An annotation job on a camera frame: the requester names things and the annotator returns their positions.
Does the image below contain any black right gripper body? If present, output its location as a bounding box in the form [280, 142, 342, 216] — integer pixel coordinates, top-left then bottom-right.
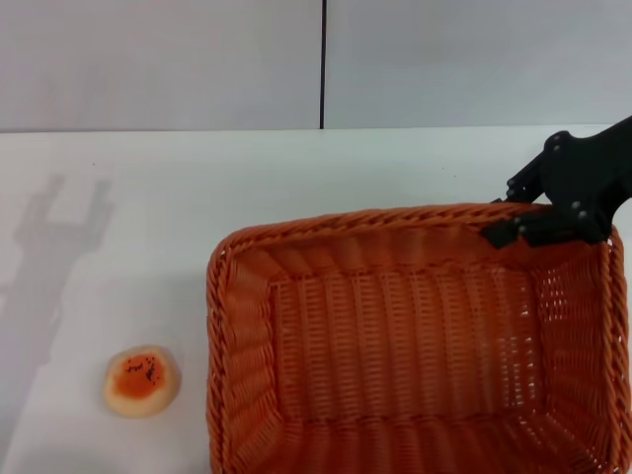
[539, 115, 632, 244]

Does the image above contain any orange woven plastic basket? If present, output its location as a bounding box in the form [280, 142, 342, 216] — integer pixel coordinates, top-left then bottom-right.
[205, 201, 626, 474]

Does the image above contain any round bun with orange glaze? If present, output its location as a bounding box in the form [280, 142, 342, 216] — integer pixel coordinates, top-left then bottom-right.
[102, 344, 183, 420]

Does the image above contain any black vertical wall strip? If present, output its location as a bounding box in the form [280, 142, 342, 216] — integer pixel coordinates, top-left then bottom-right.
[319, 0, 330, 130]

